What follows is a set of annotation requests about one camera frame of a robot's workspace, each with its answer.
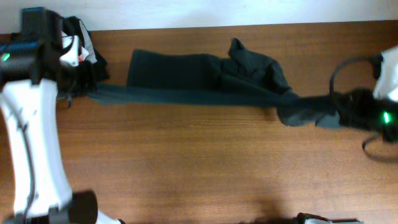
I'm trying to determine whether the dark green t-shirt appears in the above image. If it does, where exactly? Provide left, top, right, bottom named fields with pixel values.
left=89, top=39, right=340, bottom=128

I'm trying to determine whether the red printed folded shirt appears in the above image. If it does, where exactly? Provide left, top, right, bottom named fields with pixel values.
left=60, top=32, right=89, bottom=67

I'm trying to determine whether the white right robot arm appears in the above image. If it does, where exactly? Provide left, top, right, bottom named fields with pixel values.
left=330, top=47, right=397, bottom=142

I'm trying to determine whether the black folded garment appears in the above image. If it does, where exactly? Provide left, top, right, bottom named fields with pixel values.
left=62, top=16, right=109, bottom=82

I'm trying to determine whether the white grey folded shirt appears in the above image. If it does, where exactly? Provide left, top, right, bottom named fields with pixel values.
left=60, top=16, right=98, bottom=65

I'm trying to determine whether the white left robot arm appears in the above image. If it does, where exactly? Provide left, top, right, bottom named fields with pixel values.
left=1, top=7, right=114, bottom=223

